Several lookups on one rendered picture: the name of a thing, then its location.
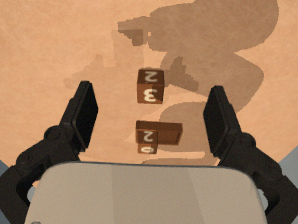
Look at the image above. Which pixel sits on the brown number cube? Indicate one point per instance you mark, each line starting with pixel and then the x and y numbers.
pixel 147 142
pixel 150 86

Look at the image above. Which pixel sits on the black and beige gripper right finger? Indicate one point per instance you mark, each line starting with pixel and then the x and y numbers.
pixel 225 136

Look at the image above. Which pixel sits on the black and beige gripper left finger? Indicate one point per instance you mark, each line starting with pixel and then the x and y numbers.
pixel 61 143

